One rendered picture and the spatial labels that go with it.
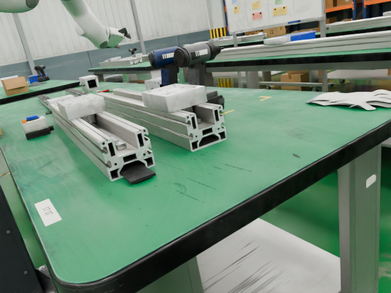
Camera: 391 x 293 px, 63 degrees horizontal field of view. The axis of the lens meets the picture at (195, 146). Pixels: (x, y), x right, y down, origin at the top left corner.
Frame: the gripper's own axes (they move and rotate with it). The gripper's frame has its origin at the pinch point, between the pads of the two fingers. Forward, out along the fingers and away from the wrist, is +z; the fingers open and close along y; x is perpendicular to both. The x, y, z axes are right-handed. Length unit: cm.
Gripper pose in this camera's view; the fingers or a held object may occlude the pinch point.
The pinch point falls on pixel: (123, 40)
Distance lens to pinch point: 192.1
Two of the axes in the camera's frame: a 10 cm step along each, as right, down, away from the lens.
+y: 7.8, -4.6, -4.2
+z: 4.4, -0.7, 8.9
